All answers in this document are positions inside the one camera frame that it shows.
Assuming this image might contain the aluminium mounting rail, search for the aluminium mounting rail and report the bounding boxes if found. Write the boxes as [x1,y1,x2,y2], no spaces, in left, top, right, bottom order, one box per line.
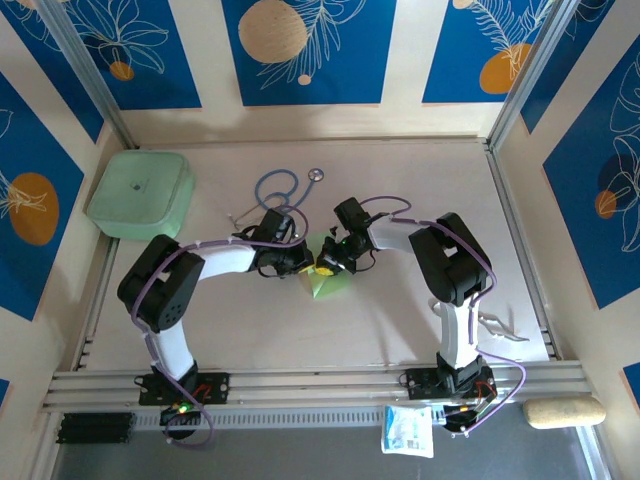
[42,360,587,414]

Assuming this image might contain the white and blue plastic packet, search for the white and blue plastic packet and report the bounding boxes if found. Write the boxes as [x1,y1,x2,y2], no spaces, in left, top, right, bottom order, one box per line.
[380,404,435,459]

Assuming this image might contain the mint green square case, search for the mint green square case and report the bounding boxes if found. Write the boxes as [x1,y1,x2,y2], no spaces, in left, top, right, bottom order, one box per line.
[85,149,197,242]

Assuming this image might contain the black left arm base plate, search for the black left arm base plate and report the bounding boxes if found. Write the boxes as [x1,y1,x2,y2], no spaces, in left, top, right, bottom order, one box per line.
[137,370,232,407]

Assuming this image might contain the grey slotted cable duct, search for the grey slotted cable duct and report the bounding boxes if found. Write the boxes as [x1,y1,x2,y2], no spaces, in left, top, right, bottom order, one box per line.
[132,405,446,431]

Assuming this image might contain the blue stethoscope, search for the blue stethoscope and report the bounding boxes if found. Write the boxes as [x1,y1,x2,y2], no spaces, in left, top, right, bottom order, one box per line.
[227,167,327,226]

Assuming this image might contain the beige sponge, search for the beige sponge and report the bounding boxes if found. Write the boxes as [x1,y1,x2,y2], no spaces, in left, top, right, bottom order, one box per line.
[523,397,607,430]

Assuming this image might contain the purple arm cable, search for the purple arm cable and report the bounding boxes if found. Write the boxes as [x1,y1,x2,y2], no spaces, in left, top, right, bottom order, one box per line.
[359,195,529,436]
[128,203,311,448]

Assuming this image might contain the aluminium frame post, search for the aluminium frame post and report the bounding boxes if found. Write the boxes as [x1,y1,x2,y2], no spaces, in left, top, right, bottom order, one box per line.
[37,0,141,151]
[487,0,581,151]

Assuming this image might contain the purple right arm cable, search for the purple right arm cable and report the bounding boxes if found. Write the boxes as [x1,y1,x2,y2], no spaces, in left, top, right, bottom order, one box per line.
[359,195,529,436]

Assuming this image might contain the blue floral wall poster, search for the blue floral wall poster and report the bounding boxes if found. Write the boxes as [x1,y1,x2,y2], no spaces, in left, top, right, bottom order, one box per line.
[0,72,86,322]
[542,47,640,311]
[62,0,204,111]
[422,0,571,105]
[221,0,399,107]

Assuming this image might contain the silver metal scissors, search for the silver metal scissors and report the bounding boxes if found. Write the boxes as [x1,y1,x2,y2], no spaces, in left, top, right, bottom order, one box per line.
[428,298,530,344]

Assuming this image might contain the black ribbed block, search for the black ribbed block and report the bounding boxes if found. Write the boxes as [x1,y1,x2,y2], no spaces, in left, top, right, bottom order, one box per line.
[55,412,136,445]

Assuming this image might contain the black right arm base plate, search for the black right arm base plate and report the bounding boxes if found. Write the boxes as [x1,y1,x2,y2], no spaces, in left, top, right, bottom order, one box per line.
[399,367,499,401]

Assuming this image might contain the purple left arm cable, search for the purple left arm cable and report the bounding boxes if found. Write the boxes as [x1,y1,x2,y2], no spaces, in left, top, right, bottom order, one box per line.
[128,203,311,448]

